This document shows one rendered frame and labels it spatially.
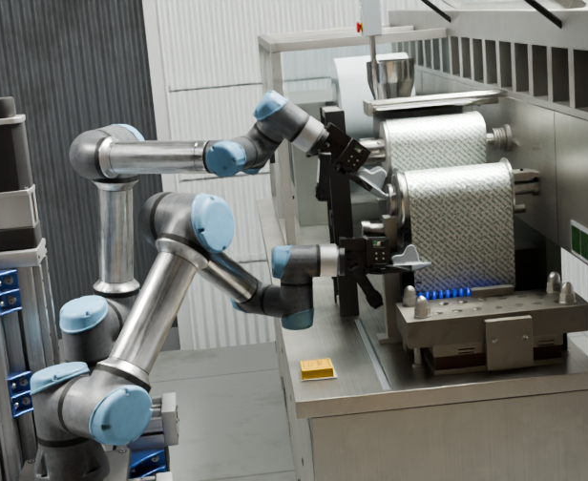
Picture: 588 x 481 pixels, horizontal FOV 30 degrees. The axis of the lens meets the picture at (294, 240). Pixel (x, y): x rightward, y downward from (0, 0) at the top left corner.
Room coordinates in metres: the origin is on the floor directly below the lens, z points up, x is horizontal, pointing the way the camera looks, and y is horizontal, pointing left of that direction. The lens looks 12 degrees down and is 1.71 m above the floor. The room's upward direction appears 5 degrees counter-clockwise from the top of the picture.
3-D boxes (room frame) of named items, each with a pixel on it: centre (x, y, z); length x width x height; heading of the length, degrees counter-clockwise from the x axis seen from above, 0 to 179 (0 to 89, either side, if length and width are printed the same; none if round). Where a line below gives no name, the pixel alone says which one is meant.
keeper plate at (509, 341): (2.24, -0.44, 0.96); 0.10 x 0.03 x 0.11; 93
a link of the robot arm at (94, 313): (2.58, 0.52, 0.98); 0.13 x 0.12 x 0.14; 155
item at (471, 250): (2.45, -0.39, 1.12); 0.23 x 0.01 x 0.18; 93
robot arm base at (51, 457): (2.08, 0.49, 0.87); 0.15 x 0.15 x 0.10
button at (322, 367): (2.34, -0.03, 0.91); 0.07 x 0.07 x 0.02; 3
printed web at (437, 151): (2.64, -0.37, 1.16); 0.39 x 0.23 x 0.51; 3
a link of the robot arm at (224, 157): (2.48, 0.31, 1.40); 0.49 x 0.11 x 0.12; 65
